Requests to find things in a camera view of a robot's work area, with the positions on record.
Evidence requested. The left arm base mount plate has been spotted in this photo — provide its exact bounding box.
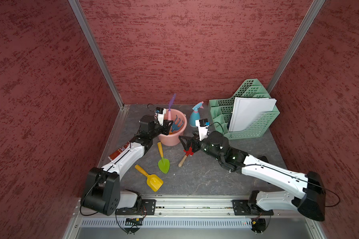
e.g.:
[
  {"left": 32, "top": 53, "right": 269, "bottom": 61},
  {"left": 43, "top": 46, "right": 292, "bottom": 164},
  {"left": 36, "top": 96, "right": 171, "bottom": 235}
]
[{"left": 116, "top": 199, "right": 157, "bottom": 217}]

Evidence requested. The green trowel yellow handle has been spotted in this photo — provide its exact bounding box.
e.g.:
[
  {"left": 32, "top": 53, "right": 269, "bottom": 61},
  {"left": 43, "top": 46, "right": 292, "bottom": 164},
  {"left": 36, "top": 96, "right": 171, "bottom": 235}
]
[{"left": 158, "top": 142, "right": 170, "bottom": 174}]

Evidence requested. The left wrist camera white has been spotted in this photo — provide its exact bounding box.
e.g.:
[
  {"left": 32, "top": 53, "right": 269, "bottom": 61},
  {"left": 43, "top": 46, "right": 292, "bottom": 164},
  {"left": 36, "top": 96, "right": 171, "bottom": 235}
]
[{"left": 155, "top": 107, "right": 166, "bottom": 126}]

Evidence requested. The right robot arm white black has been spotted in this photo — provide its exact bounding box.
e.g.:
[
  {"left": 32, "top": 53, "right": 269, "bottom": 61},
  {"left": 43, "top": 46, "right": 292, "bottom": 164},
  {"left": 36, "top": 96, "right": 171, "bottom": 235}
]
[{"left": 179, "top": 131, "right": 329, "bottom": 222}]

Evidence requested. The blue fork rake yellow handle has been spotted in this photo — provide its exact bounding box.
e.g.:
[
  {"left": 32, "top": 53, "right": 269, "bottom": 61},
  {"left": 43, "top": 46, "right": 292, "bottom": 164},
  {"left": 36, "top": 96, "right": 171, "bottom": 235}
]
[{"left": 171, "top": 116, "right": 184, "bottom": 133}]

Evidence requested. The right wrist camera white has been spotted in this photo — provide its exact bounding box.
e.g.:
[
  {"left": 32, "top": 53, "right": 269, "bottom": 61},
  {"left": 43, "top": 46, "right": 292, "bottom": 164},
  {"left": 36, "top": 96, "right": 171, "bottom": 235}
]
[{"left": 195, "top": 119, "right": 210, "bottom": 141}]

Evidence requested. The green mesh file organizer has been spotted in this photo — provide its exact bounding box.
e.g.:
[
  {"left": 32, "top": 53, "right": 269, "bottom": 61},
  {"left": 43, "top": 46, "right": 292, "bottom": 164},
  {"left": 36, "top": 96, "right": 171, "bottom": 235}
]
[{"left": 208, "top": 79, "right": 280, "bottom": 140}]

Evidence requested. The left aluminium corner post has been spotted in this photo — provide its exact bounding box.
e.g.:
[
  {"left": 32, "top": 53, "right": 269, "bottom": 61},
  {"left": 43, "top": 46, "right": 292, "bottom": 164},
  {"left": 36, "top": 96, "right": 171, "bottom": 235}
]
[{"left": 68, "top": 0, "right": 124, "bottom": 109}]

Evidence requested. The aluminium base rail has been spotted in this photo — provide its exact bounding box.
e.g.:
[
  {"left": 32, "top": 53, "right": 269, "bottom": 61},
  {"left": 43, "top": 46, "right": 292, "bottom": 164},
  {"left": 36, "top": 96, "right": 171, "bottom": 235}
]
[{"left": 63, "top": 195, "right": 327, "bottom": 239}]

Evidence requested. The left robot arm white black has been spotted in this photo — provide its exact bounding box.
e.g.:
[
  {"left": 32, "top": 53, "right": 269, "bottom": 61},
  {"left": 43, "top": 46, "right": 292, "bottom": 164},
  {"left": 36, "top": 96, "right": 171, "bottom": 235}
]
[{"left": 80, "top": 115, "right": 174, "bottom": 216}]

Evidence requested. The purple shovel pink handle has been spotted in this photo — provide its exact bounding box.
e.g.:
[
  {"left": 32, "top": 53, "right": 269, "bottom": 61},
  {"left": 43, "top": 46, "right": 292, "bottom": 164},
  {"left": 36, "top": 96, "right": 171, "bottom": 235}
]
[{"left": 167, "top": 93, "right": 176, "bottom": 120}]

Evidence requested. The red shovel wooden handle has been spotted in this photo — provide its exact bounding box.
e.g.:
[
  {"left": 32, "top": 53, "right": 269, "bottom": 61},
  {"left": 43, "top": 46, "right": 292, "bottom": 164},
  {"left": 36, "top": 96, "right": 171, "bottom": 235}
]
[{"left": 178, "top": 146, "right": 194, "bottom": 167}]

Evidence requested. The aluminium corner post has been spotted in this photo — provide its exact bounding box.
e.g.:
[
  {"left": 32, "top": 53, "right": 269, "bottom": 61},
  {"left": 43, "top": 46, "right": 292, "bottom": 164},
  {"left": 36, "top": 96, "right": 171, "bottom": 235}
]
[
  {"left": 68, "top": 0, "right": 124, "bottom": 109},
  {"left": 266, "top": 0, "right": 325, "bottom": 94}
]

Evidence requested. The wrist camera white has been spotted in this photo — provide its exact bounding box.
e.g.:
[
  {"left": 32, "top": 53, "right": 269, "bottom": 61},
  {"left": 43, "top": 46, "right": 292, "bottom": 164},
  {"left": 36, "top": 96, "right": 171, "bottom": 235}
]
[
  {"left": 195, "top": 119, "right": 210, "bottom": 141},
  {"left": 155, "top": 107, "right": 166, "bottom": 126}
]

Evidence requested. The yellow plastic scoop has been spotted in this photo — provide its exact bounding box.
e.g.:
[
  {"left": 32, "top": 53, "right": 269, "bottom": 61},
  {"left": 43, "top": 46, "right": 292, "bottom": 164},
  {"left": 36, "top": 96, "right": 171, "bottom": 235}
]
[{"left": 135, "top": 165, "right": 163, "bottom": 192}]

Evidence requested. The pink plastic bucket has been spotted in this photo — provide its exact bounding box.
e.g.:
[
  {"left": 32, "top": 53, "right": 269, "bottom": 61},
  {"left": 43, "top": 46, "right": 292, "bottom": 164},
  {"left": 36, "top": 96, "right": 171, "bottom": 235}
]
[{"left": 158, "top": 109, "right": 187, "bottom": 146}]

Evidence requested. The teal pink spray bottle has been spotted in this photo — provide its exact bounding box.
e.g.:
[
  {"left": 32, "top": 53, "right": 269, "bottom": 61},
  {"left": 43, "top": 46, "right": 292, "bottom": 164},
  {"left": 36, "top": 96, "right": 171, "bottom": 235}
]
[{"left": 189, "top": 101, "right": 204, "bottom": 127}]

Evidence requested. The white paper stack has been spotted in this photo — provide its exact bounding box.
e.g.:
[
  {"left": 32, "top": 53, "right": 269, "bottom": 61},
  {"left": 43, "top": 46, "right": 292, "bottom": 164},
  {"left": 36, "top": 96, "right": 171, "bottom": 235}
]
[{"left": 228, "top": 98, "right": 277, "bottom": 132}]

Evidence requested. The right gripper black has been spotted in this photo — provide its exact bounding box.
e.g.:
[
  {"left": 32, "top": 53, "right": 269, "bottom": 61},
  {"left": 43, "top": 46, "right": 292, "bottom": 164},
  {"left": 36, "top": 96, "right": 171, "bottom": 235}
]
[{"left": 179, "top": 130, "right": 223, "bottom": 160}]

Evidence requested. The right aluminium corner post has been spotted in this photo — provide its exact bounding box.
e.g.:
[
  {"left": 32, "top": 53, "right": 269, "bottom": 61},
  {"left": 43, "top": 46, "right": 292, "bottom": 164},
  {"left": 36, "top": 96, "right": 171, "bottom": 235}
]
[{"left": 266, "top": 0, "right": 325, "bottom": 94}]

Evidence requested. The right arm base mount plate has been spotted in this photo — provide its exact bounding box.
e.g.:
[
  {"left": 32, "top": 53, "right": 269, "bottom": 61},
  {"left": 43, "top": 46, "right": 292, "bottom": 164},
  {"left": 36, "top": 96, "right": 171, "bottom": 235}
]
[{"left": 231, "top": 200, "right": 261, "bottom": 216}]

